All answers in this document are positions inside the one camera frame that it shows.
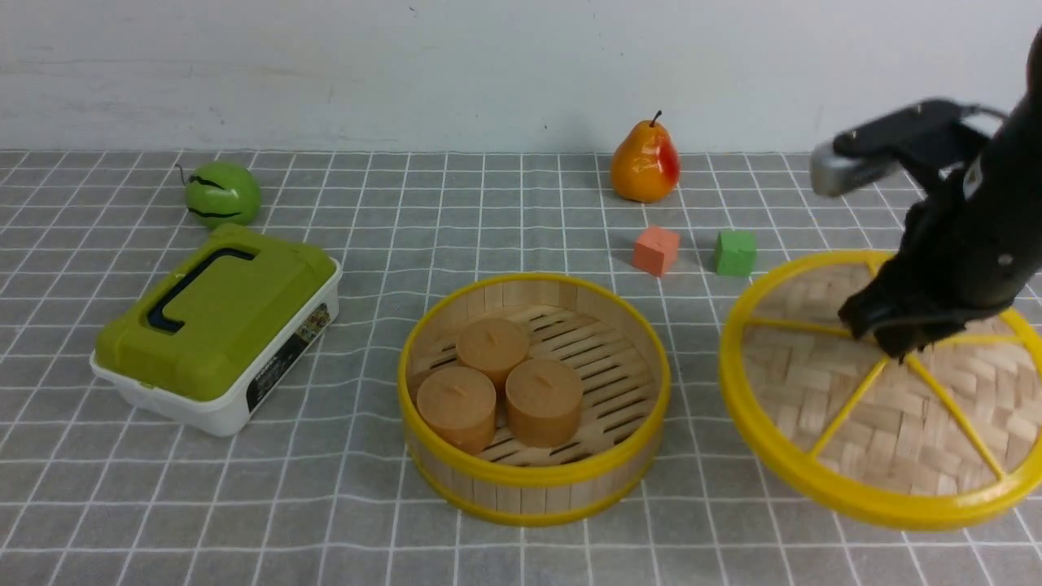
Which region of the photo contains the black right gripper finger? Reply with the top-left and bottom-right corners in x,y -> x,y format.
878,314 -> 967,362

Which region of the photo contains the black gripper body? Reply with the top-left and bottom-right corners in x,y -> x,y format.
865,167 -> 1040,326

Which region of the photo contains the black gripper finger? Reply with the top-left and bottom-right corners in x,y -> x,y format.
838,295 -> 888,339

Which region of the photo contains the yellow woven bamboo steamer lid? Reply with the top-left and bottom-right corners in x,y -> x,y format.
719,250 -> 1041,531

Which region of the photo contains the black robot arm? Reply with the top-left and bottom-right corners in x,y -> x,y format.
811,36 -> 1041,360

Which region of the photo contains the yellow bamboo steamer basket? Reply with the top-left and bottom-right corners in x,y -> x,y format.
396,272 -> 672,527

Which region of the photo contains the green foam cube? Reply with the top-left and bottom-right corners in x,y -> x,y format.
714,230 -> 758,278

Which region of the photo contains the orange foam cube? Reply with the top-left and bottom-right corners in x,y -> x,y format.
632,224 -> 681,278

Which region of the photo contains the orange red toy pear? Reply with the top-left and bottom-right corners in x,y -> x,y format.
610,109 -> 681,204

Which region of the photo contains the brown steamed bun right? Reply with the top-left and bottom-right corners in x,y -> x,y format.
505,357 -> 584,448

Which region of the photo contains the brown steamed bun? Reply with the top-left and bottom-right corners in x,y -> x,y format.
414,366 -> 497,455
505,357 -> 584,448
455,317 -> 531,394

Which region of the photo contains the brown steamed bun back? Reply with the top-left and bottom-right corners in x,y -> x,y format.
455,317 -> 531,394

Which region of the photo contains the brown steamed bun left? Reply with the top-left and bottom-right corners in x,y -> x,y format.
414,366 -> 497,455

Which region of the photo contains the grey checkered tablecloth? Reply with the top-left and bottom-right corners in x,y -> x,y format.
1,150 -> 1040,585

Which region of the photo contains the green toy melon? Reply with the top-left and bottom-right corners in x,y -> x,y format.
175,160 -> 261,230

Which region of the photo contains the green lidded white storage box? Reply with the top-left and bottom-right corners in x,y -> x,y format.
90,224 -> 343,437

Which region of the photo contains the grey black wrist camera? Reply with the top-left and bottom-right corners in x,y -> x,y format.
810,98 -> 1009,198

